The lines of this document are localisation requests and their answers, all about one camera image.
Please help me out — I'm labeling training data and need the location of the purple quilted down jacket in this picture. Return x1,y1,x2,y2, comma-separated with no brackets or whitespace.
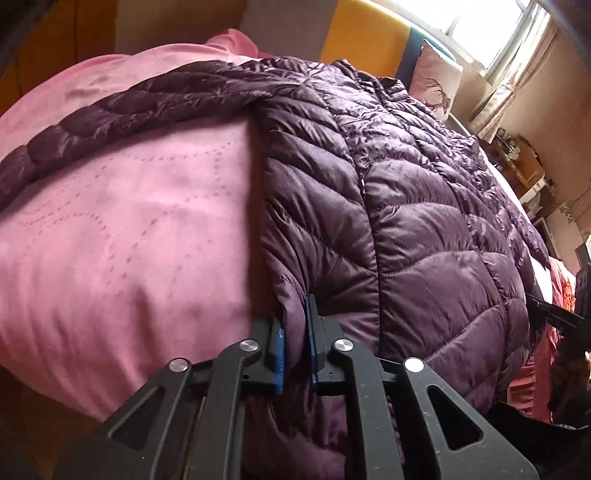
0,56,552,480

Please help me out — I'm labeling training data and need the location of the pink ruffled blanket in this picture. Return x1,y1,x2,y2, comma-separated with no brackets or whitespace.
508,257,576,423

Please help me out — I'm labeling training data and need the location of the wooden bedside shelf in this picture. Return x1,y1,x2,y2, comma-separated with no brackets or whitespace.
480,128,555,222

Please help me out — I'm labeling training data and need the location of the pink bed cover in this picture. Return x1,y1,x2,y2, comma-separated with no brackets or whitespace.
0,28,555,423

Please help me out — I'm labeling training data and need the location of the middle pink curtain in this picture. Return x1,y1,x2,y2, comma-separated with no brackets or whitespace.
469,5,558,143

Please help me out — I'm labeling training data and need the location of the pink floral pillow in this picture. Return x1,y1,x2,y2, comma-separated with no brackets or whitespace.
409,40,463,122

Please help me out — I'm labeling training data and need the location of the grey yellow blue headboard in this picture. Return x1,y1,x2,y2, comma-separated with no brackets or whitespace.
238,0,459,89

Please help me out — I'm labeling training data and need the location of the wooden wardrobe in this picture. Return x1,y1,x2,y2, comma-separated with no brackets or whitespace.
1,1,118,112

